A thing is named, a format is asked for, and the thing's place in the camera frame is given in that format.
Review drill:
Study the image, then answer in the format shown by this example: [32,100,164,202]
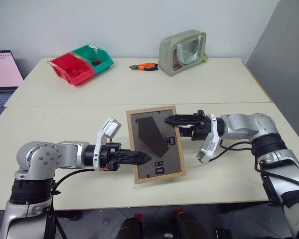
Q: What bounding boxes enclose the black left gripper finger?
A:
[119,159,150,166]
[119,149,152,161]

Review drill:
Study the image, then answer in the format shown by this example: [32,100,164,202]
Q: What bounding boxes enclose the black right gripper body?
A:
[190,109,212,141]

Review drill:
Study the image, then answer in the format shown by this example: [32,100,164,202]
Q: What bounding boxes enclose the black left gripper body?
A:
[100,142,122,172]

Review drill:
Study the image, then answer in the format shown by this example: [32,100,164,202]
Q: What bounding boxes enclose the wooden picture frame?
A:
[126,105,187,185]

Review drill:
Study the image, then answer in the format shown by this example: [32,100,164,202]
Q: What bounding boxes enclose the beige zip pouch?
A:
[158,29,207,77]

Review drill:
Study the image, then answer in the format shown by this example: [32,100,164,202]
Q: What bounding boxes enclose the dark rounded shape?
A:
[175,211,203,239]
[119,217,143,239]

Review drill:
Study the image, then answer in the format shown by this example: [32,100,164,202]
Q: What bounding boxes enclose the green plastic storage bin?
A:
[71,43,115,76]

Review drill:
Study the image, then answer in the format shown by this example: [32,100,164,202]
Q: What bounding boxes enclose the small black part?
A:
[89,56,103,68]

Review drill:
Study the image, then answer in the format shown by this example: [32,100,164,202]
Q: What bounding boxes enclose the red plastic storage bin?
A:
[47,52,96,87]

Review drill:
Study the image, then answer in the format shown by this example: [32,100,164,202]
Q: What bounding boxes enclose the open laptop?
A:
[0,50,24,125]

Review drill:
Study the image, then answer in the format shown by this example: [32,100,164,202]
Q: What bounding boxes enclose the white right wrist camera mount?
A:
[196,114,221,164]

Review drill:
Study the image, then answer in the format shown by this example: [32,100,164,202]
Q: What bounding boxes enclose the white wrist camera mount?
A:
[196,114,221,164]
[93,116,122,171]

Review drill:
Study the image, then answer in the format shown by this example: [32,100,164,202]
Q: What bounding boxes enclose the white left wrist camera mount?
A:
[93,116,122,171]

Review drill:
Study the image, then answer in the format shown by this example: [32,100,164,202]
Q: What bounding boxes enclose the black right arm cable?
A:
[213,138,265,173]

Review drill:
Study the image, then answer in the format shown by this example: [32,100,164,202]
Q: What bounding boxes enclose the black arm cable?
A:
[213,138,265,173]
[48,168,95,239]

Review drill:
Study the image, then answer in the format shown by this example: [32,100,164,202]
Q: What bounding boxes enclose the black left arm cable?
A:
[48,168,95,239]

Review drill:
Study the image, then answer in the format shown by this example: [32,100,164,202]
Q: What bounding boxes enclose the orange handled pliers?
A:
[129,62,159,72]

